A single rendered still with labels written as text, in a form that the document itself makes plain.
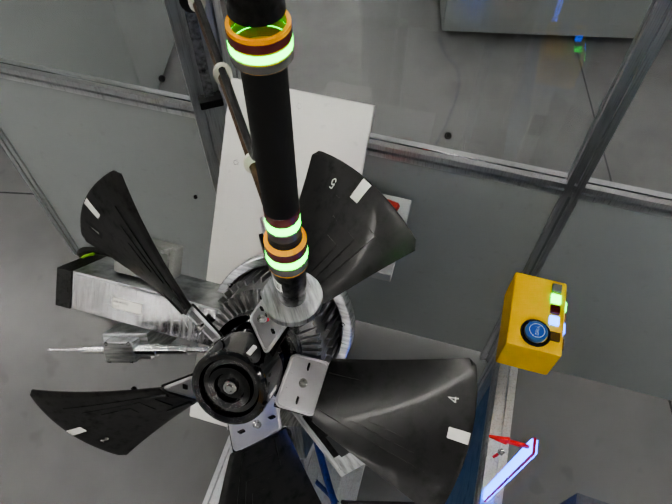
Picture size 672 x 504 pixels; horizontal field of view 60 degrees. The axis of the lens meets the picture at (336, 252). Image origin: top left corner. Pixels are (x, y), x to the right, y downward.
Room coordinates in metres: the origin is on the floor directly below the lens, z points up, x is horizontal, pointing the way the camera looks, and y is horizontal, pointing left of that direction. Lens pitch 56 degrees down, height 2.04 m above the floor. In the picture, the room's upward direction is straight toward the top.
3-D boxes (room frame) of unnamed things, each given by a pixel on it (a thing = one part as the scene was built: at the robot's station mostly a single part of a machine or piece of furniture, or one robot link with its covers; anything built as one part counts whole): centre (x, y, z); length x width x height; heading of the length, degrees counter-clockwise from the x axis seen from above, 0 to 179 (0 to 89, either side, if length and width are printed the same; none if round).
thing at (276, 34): (0.33, 0.05, 1.79); 0.04 x 0.04 x 0.03
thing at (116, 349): (0.44, 0.38, 1.08); 0.07 x 0.04 x 0.06; 84
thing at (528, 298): (0.52, -0.38, 1.02); 0.16 x 0.10 x 0.11; 164
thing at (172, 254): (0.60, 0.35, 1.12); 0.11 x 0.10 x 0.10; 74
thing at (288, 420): (0.34, 0.08, 0.91); 0.12 x 0.08 x 0.12; 164
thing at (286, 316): (0.34, 0.05, 1.49); 0.09 x 0.07 x 0.10; 19
